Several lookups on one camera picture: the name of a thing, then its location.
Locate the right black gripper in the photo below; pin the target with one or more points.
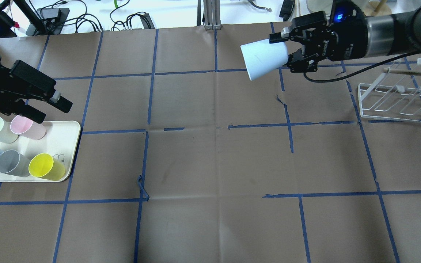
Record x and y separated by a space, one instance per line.
347 42

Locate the light blue plastic cup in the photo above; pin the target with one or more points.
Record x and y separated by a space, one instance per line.
261 57

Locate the pink plastic cup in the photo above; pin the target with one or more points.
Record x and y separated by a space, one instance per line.
27 128

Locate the yellow plastic cup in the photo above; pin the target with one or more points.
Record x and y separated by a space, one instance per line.
46 167

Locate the grey plastic cup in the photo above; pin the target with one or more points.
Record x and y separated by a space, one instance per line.
14 163

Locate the cream rectangular tray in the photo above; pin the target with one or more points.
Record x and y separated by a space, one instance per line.
60 141

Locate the black monitor stand base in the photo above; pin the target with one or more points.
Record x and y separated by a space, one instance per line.
53 19

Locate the aluminium frame post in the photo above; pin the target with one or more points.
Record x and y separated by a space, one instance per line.
212 13

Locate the white wire cup rack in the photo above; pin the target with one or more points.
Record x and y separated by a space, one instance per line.
395 95

